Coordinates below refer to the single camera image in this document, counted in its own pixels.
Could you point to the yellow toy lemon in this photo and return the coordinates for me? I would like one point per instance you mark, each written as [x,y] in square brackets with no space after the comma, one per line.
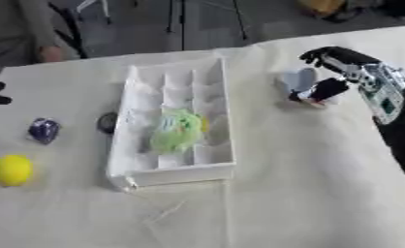
[13,170]

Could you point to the white compartment box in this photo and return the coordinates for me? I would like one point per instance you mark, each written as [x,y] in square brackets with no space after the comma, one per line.
[175,124]

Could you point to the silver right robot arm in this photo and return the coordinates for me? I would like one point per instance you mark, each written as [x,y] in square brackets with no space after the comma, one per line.
[393,106]

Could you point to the green soft toy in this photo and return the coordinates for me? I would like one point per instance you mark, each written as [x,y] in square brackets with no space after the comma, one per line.
[176,130]

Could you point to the yellow bag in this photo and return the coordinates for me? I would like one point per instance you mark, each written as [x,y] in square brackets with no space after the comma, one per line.
[324,8]

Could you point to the person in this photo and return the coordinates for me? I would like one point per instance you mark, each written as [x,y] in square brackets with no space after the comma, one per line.
[19,32]

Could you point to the small white cup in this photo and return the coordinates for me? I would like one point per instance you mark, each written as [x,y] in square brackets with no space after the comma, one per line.
[297,80]

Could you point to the black tripod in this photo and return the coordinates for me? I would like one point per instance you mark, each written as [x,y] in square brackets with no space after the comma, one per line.
[203,19]

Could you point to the black round object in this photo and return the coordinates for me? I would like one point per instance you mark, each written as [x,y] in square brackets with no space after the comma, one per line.
[107,122]

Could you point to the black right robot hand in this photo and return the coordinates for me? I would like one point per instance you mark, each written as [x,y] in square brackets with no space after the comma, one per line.
[331,87]

